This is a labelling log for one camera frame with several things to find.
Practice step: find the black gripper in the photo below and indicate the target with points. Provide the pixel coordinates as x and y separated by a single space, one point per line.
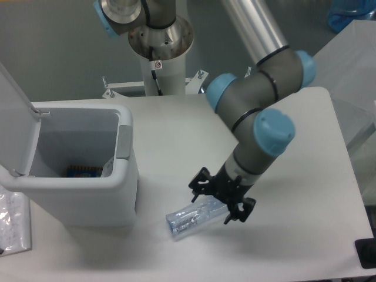
229 191

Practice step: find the clear crushed plastic bottle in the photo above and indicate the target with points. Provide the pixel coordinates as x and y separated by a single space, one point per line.
193 217

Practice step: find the white green plastic wrapper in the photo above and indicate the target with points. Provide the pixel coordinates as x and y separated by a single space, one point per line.
108 168

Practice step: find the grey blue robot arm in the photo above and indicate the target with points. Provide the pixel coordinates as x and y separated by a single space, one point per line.
158 35

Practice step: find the white plastic trash can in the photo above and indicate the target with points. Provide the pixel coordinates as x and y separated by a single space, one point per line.
82 134

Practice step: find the white trash can lid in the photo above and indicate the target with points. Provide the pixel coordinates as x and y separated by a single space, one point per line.
20 127

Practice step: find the blue orange snack packet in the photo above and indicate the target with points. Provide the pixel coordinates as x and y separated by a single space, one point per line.
83 171

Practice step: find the black device at edge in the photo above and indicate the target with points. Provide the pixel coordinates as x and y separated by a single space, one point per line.
366 252

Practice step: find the translucent white storage box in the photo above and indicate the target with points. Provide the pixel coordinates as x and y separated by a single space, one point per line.
346 68

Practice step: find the paper sheet in sleeve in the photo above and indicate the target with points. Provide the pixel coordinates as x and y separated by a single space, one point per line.
15 223

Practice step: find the blue water jug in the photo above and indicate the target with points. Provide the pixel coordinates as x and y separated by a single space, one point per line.
342 13

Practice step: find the white pedestal base bracket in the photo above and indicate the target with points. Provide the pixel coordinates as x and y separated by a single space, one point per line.
193 85

